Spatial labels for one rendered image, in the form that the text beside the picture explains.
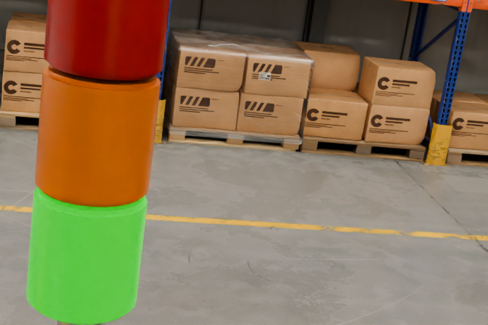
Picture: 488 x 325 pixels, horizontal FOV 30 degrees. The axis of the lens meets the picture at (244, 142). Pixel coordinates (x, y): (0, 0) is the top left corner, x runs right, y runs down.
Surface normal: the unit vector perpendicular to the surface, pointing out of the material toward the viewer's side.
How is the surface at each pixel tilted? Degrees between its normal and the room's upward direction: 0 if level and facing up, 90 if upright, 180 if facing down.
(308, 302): 0
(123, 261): 90
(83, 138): 90
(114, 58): 90
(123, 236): 90
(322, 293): 0
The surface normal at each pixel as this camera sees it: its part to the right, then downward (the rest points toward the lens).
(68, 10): -0.50, 0.18
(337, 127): 0.14, 0.32
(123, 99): 0.49, 0.31
